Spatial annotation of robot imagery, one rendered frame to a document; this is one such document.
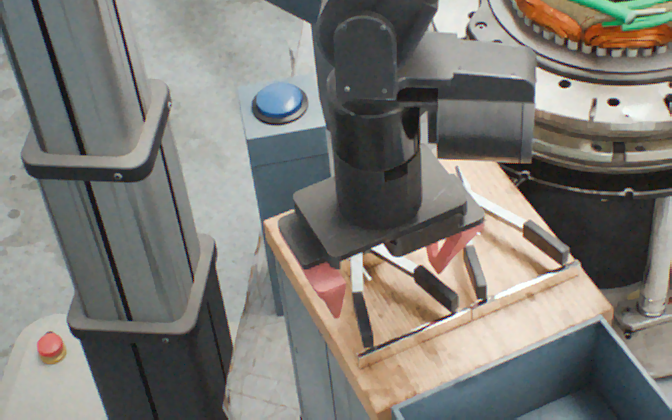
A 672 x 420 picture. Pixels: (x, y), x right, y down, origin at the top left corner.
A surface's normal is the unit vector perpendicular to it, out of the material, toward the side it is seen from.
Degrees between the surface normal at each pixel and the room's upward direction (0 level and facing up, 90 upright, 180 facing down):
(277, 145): 90
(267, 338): 0
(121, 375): 90
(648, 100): 0
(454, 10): 0
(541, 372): 90
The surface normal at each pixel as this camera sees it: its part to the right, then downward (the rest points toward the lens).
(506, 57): 0.04, -0.77
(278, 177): 0.18, 0.72
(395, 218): 0.40, 0.66
